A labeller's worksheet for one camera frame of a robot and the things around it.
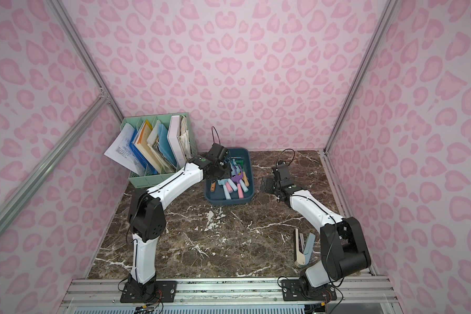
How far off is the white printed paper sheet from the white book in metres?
0.21

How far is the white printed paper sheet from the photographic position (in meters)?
0.93

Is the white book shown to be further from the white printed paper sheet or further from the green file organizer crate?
the white printed paper sheet

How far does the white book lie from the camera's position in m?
0.93

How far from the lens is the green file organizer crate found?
0.94 meters

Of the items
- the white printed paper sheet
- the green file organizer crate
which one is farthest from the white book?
the white printed paper sheet
